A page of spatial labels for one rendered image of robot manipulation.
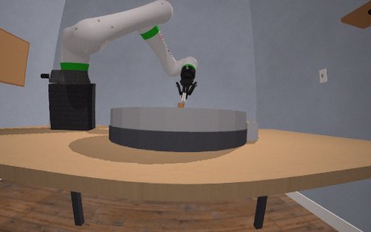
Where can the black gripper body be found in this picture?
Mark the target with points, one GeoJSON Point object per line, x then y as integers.
{"type": "Point", "coordinates": [187, 76]}

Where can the grey round turntable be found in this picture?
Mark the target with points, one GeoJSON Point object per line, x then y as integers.
{"type": "Point", "coordinates": [180, 129]}

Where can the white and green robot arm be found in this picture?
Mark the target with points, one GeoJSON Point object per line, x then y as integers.
{"type": "Point", "coordinates": [92, 34]}

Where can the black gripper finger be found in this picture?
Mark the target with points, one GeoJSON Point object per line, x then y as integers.
{"type": "Point", "coordinates": [183, 90]}
{"type": "Point", "coordinates": [189, 92]}

